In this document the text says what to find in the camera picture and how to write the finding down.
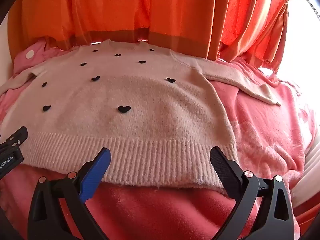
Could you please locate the cream sweater with black hearts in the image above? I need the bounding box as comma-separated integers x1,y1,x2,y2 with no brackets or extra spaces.
0,39,282,195

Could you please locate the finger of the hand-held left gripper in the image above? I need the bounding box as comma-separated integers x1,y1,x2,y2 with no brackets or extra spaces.
0,126,28,153

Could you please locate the orange curtain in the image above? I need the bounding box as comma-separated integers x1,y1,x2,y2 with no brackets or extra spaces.
7,0,300,73

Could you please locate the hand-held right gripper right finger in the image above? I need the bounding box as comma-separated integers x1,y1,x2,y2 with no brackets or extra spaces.
210,146,295,240

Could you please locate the pink fleece blanket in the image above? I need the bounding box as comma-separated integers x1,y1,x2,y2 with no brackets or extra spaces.
0,42,317,240

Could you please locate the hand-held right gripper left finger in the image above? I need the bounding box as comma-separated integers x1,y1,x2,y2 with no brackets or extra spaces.
27,147,112,240

